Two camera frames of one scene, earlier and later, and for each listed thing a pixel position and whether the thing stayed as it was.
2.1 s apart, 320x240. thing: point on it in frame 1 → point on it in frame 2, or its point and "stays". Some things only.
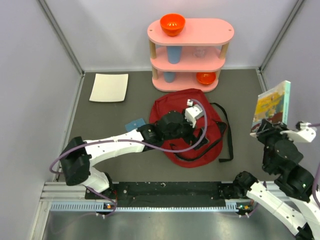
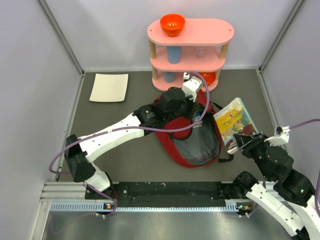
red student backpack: x=205 y=148 stays
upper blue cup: x=174 y=53 stays
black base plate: x=165 y=194 stays
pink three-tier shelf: x=189 y=62 stays
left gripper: x=190 y=137 → x=193 y=107
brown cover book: x=272 y=104 → x=232 y=120
